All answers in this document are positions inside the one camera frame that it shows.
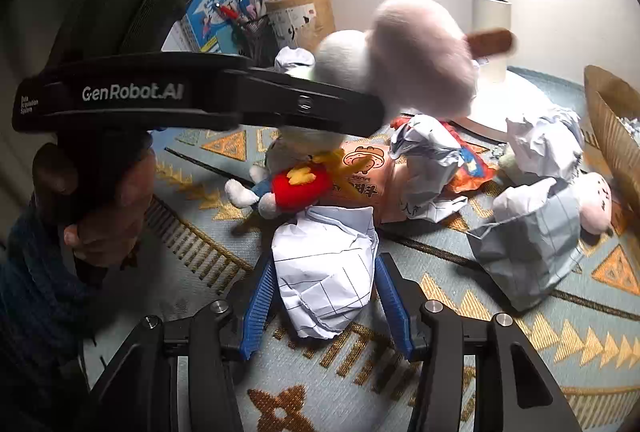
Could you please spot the white and blue plush toy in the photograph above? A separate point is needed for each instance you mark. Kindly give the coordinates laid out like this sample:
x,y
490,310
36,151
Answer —
x,y
300,184

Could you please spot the brown ribbed bowl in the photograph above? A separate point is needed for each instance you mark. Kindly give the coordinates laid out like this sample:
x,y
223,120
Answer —
x,y
612,127

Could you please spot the person's left hand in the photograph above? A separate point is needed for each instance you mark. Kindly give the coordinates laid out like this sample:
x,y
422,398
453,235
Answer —
x,y
130,212

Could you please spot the orange and blue snack packet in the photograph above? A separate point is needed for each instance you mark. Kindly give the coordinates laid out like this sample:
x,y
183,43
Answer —
x,y
472,169

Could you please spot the orange snack box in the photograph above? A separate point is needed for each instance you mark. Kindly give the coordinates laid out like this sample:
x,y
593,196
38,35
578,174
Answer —
x,y
365,172

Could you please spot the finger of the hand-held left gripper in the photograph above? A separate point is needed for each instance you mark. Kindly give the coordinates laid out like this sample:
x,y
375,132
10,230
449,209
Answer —
x,y
310,104

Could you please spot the white desk lamp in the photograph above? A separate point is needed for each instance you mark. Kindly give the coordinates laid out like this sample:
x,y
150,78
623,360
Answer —
x,y
490,19

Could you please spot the black mesh pen holder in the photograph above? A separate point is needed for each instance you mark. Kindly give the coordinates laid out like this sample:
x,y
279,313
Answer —
x,y
257,42

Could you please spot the patterned table mat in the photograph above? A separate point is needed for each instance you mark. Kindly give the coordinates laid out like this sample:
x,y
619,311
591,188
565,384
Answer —
x,y
450,387

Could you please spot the pastel bear plush toy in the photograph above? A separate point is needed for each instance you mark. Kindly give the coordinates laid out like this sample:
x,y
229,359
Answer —
x,y
595,202

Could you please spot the red pen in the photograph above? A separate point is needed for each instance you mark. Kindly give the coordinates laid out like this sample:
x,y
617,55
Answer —
x,y
230,12

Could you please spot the person's left forearm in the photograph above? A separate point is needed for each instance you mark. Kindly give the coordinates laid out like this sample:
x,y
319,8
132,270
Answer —
x,y
35,292

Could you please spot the blue book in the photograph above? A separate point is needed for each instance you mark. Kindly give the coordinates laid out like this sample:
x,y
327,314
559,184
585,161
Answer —
x,y
217,9

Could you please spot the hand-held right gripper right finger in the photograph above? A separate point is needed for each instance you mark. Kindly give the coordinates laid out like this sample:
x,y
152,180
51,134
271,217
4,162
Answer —
x,y
395,307

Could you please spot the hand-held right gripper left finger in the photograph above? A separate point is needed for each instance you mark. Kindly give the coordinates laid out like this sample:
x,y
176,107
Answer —
x,y
257,307

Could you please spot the beige round pen holder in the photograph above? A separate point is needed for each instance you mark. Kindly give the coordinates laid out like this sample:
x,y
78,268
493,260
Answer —
x,y
300,19

